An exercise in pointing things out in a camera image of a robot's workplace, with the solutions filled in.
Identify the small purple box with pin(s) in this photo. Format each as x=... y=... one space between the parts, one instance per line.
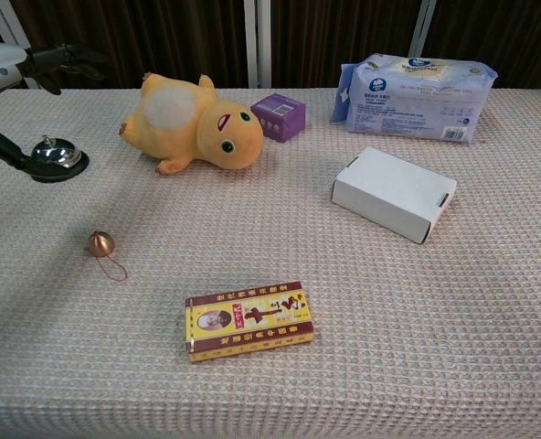
x=279 y=116

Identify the dark brown curtain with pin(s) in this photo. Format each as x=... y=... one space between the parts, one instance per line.
x=138 y=36

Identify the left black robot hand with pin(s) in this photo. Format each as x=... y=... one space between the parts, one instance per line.
x=1 y=64

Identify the yellow red printed box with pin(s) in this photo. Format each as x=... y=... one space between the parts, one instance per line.
x=250 y=322

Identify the white double frame post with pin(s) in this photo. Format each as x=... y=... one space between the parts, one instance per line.
x=257 y=41

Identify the yellow plush chick toy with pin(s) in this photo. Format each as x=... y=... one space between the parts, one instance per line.
x=193 y=128

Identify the white cardboard box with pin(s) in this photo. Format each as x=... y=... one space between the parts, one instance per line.
x=389 y=189

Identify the silver call bell black base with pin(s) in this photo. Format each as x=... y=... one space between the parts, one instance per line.
x=56 y=153

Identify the beige waffle tablecloth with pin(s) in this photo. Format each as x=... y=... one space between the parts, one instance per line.
x=270 y=283

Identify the blue tissue pack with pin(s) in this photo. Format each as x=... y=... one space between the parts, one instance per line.
x=416 y=103

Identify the white slanted frame post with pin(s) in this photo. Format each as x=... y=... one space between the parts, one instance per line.
x=10 y=25

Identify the white thin frame post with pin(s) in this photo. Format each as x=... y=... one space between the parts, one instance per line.
x=421 y=25

